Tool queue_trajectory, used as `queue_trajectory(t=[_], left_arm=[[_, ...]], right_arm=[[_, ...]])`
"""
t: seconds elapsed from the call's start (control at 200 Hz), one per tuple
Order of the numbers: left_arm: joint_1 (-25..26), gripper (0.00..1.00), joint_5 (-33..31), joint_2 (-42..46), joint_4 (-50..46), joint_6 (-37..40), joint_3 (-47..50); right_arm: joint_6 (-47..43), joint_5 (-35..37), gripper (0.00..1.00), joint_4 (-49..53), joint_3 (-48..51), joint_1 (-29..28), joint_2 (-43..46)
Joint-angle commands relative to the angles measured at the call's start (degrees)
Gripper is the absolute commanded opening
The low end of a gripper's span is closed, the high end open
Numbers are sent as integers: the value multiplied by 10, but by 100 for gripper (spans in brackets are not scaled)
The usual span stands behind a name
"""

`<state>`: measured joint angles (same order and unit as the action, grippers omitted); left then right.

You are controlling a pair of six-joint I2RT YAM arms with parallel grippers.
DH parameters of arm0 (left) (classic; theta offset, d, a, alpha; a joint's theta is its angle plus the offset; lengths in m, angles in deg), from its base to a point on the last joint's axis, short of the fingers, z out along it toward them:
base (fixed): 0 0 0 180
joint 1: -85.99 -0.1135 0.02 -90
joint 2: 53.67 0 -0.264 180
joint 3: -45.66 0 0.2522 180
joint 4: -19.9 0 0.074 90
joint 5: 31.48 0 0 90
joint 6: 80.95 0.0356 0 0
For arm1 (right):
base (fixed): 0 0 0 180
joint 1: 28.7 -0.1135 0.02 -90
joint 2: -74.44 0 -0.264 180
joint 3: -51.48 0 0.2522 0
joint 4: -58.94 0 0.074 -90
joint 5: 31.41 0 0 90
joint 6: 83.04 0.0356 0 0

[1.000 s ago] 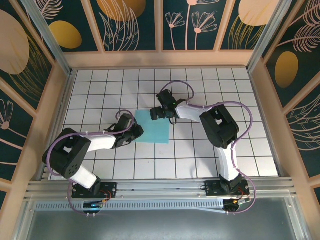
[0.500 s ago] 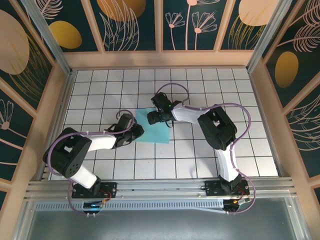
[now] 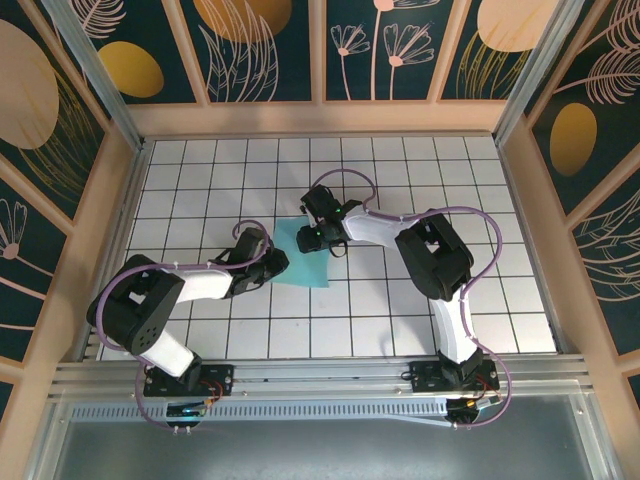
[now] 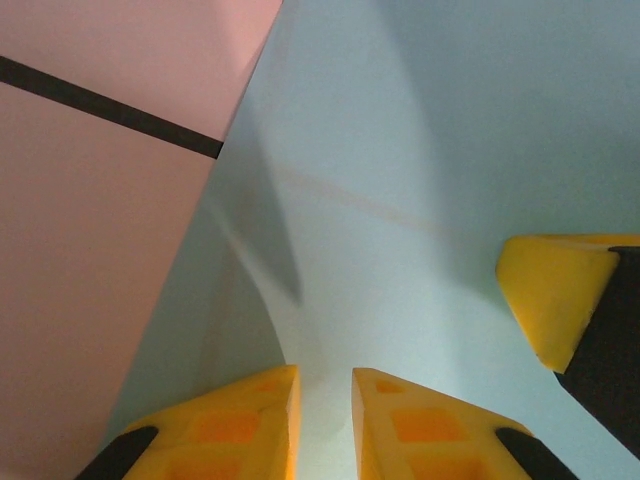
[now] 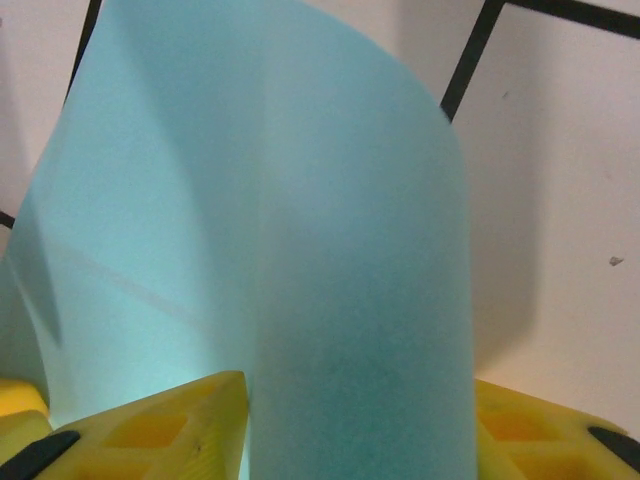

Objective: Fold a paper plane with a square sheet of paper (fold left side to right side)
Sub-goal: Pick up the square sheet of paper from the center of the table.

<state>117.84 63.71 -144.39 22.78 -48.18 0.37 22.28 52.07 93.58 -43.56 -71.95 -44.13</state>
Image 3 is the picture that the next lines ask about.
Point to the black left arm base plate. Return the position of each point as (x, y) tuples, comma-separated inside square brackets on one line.
[(220, 372)]

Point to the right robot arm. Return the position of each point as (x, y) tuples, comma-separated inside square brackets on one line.
[(435, 260)]

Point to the aluminium mounting rail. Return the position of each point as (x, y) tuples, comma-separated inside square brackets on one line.
[(320, 372)]

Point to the grey metal panel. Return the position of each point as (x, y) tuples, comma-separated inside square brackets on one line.
[(320, 450)]

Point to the aluminium frame post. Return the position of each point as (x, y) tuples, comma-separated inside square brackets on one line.
[(540, 65), (100, 80)]

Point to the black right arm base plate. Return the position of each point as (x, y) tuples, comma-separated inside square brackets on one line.
[(425, 375)]

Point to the aluminium side rail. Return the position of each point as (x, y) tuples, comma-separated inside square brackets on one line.
[(535, 250), (117, 250)]

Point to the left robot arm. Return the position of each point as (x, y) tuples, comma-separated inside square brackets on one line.
[(145, 325)]

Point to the teal square paper sheet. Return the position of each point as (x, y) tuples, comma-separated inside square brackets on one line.
[(305, 270)]

